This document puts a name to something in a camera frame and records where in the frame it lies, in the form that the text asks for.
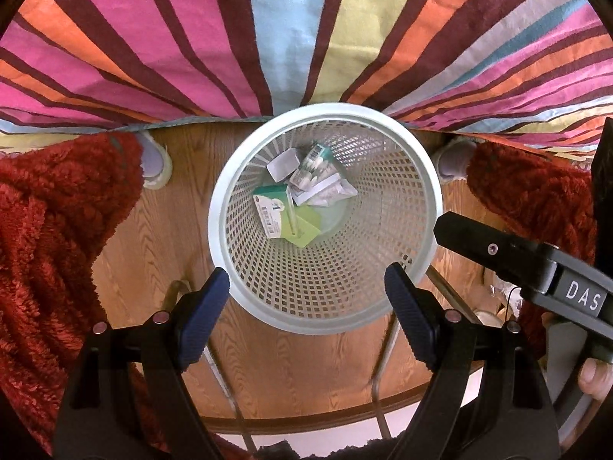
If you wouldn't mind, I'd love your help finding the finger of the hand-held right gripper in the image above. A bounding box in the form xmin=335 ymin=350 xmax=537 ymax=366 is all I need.
xmin=433 ymin=211 xmax=562 ymax=299
xmin=591 ymin=117 xmax=613 ymax=274

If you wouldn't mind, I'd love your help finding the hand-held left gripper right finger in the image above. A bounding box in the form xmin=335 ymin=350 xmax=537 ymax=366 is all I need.
xmin=384 ymin=262 xmax=562 ymax=460

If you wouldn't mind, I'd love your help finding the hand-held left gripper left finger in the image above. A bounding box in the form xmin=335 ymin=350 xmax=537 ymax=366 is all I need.
xmin=52 ymin=267 xmax=231 ymax=460

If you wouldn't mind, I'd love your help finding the green and white box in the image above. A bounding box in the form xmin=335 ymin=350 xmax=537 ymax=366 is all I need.
xmin=252 ymin=184 xmax=293 ymax=239

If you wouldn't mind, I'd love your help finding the lime green box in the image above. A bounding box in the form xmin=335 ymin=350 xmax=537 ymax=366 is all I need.
xmin=282 ymin=204 xmax=323 ymax=249

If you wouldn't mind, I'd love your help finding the white mesh wastebasket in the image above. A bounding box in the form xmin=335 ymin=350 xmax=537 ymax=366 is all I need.
xmin=208 ymin=102 xmax=444 ymax=335

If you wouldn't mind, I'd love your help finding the large white paper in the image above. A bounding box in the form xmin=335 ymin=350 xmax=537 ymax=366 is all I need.
xmin=292 ymin=176 xmax=358 ymax=208

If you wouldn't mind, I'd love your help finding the long white box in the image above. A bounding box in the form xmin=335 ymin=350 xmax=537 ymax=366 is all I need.
xmin=266 ymin=149 xmax=302 ymax=181

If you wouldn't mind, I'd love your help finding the teal printed box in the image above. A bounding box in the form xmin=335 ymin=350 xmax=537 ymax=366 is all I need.
xmin=291 ymin=142 xmax=334 ymax=189

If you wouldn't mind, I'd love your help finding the person's right hand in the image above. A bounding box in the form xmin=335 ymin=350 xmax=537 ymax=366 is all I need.
xmin=577 ymin=358 xmax=613 ymax=402

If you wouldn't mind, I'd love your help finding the red shaggy rug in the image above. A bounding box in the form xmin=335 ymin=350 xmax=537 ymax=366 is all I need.
xmin=467 ymin=141 xmax=597 ymax=360
xmin=0 ymin=131 xmax=144 ymax=456

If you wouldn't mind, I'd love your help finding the white bed caster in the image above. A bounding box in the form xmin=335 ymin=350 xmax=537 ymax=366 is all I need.
xmin=136 ymin=133 xmax=174 ymax=189
xmin=432 ymin=138 xmax=476 ymax=181

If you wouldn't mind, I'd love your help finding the striped bed sheet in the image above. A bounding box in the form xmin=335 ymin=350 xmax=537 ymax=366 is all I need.
xmin=0 ymin=0 xmax=613 ymax=151

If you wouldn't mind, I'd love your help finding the metal frame stool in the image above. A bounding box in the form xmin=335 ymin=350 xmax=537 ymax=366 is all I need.
xmin=162 ymin=263 xmax=484 ymax=453

